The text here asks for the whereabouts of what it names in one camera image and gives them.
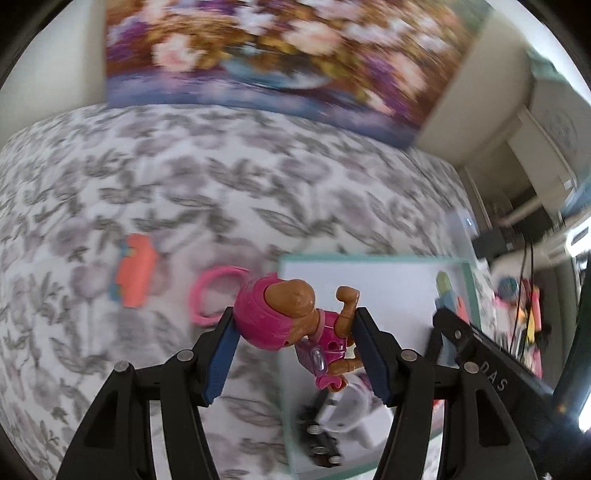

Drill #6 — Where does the coral and blue toy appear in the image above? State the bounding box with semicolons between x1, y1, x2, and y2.
111;234;158;308

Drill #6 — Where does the pink watch frame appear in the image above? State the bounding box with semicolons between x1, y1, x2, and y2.
191;267;252;326

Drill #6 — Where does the grey floral blanket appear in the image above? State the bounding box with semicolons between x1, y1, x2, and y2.
0;104;476;480

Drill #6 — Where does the black cylinder lighter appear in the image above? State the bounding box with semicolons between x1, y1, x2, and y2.
298;401;342;467

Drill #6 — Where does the bunch of coloured pens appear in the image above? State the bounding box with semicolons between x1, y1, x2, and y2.
517;281;546;365

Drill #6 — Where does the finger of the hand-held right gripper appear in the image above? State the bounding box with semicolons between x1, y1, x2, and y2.
431;308;483;365

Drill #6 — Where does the green blue coral toy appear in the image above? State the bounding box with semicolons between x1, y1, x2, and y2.
434;271;468;324

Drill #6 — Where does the small black device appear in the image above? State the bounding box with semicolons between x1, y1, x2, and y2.
473;228;506;259

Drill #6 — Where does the white cup-shaped piece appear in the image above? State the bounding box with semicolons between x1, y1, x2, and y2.
318;385;370;435

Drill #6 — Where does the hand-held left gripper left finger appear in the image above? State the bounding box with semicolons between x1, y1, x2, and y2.
55;307;242;480

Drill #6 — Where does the teal box tray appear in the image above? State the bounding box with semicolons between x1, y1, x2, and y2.
278;254;481;478

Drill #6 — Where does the floral painting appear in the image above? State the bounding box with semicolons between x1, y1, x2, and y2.
105;0;492;148

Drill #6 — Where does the pink toy dog figure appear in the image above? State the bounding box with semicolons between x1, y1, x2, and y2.
233;277;365;393

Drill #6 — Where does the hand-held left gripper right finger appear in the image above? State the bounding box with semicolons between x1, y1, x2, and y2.
353;307;541;480

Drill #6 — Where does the white furniture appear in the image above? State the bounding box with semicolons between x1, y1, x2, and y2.
508;46;591;222

